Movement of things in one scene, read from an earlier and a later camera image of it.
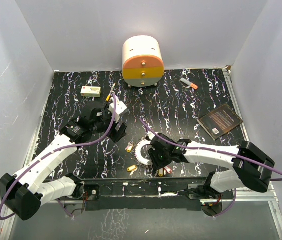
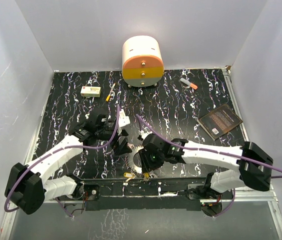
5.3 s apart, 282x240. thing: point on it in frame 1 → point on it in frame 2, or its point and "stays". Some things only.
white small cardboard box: [91, 91] stays
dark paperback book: [219, 121] stays
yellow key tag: [132, 168] → [129, 175]
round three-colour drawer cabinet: [142, 62] stays
